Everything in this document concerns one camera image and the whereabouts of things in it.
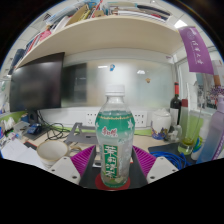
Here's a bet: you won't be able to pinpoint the wooden shelf with books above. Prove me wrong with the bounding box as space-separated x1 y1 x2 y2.
8 0 183 69

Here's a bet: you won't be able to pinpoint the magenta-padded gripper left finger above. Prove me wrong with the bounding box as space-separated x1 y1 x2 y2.
48 144 101 189

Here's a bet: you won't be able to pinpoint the tangled black cable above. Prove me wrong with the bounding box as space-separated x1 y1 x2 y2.
38 113 71 141

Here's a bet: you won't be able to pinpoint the green-labelled clear drink bottle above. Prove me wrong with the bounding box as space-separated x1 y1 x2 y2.
94 84 136 189

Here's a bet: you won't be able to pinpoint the white lidded ceramic jar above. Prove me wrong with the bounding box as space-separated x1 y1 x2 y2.
150 108 172 140

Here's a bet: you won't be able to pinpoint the coiled blue cable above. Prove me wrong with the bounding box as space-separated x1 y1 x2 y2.
149 150 188 171

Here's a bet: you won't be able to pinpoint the grey metal laptop stand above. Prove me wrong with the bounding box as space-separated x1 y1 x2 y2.
64 122 101 148

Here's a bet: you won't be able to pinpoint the flat round red coaster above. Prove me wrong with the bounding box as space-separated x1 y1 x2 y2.
94 173 132 192

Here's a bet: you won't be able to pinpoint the black computer monitor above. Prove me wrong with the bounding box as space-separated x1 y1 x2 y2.
9 52 65 126

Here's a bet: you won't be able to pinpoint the purple translucent water bottle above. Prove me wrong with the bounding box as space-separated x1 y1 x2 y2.
196 94 224 164

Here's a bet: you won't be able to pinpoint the green-tinted tall glass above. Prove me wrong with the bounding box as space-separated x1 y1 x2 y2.
177 111 201 156

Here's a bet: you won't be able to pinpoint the white ceramic bowl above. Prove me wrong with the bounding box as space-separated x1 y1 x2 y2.
36 139 70 168

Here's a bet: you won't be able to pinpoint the dark wine bottle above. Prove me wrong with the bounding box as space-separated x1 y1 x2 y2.
169 82 183 126

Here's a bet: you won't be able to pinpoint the black desk mat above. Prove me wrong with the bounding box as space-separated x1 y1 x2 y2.
147 142 198 169

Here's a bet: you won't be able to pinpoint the ceiling lights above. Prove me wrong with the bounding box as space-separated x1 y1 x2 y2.
174 19 188 30

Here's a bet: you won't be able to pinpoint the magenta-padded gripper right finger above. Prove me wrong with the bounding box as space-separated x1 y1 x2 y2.
131 145 179 189

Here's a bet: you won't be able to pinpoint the purple hanging banner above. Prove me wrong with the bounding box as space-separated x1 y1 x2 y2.
178 25 215 75

